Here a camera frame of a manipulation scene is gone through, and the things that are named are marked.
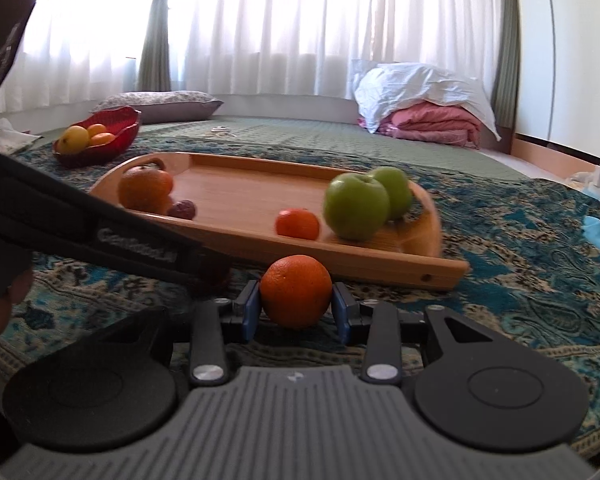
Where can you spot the orange in bowl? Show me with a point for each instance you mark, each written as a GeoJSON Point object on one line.
{"type": "Point", "coordinates": [101, 139]}
{"type": "Point", "coordinates": [95, 129]}

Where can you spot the white sheer curtain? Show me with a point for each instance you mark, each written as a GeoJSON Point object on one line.
{"type": "Point", "coordinates": [76, 51]}

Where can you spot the green curtain right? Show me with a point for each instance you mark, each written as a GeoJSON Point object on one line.
{"type": "Point", "coordinates": [506, 82]}

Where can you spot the pink folded blanket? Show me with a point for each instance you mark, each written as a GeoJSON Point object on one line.
{"type": "Point", "coordinates": [432, 123]}

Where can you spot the small orange tangerine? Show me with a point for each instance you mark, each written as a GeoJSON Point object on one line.
{"type": "Point", "coordinates": [298, 223]}

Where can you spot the white crumpled bedding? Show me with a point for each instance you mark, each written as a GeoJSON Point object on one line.
{"type": "Point", "coordinates": [387, 87]}

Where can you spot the orange mandarin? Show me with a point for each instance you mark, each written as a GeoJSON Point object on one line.
{"type": "Point", "coordinates": [296, 291]}

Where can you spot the red glass fruit bowl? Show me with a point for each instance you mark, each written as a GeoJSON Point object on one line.
{"type": "Point", "coordinates": [123, 122]}

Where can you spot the green quilted mat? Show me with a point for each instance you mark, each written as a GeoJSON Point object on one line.
{"type": "Point", "coordinates": [306, 141]}

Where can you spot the wooden serving tray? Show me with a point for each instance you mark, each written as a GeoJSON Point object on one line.
{"type": "Point", "coordinates": [238, 200]}

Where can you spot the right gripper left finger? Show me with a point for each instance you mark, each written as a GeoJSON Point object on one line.
{"type": "Point", "coordinates": [240, 317]}

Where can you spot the green curtain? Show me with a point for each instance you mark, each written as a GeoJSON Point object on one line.
{"type": "Point", "coordinates": [506, 82]}
{"type": "Point", "coordinates": [154, 72]}

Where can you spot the green apple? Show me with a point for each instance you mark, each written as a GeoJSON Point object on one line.
{"type": "Point", "coordinates": [355, 206]}
{"type": "Point", "coordinates": [397, 186]}

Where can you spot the dark red jujube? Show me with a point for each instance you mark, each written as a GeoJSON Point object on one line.
{"type": "Point", "coordinates": [183, 209]}

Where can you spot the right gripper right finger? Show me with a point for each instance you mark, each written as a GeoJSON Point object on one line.
{"type": "Point", "coordinates": [353, 318]}

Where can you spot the yellow mango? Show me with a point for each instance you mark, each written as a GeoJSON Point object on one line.
{"type": "Point", "coordinates": [73, 141]}

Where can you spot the floral grey pillow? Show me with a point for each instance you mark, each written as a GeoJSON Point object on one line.
{"type": "Point", "coordinates": [165, 106]}

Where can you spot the orange in bowl rear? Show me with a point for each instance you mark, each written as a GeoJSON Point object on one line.
{"type": "Point", "coordinates": [95, 129]}

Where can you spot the large orange pomegranate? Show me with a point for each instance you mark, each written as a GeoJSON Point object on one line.
{"type": "Point", "coordinates": [144, 188]}

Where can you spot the green apple front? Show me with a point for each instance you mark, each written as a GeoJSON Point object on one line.
{"type": "Point", "coordinates": [355, 206]}

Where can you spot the orange in bowl front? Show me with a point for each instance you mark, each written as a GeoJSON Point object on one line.
{"type": "Point", "coordinates": [101, 139]}

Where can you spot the green curtain left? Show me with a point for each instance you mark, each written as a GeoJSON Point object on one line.
{"type": "Point", "coordinates": [154, 72]}

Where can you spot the white tissue paper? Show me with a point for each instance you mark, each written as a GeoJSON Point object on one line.
{"type": "Point", "coordinates": [13, 141]}

